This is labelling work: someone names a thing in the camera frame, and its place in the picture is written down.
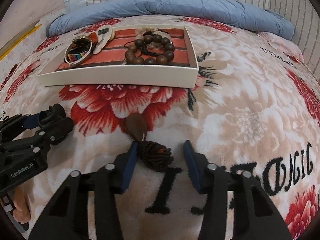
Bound floral plush blanket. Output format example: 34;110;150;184
1;15;319;239

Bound brown wooden bead bracelet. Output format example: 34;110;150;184
124;34;176;66

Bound silver bangle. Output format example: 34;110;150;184
64;35;93;68

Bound white card with hair clip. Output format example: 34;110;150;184
93;25;114;55

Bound person's left hand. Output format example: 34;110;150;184
13;190;31;224

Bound yellow strip at bedside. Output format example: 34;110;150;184
1;23;42;60

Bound brown leaf pendant tassel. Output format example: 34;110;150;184
124;113;174;172

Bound orange fabric scrunchie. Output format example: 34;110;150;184
88;32;99;43

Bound white tray brick-pattern lining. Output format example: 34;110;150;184
37;24;199;88

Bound blue rolled duvet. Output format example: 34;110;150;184
46;0;295;40

